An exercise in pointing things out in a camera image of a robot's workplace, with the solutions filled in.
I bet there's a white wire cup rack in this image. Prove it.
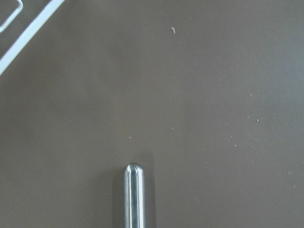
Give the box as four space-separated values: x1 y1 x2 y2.
0 0 64 74

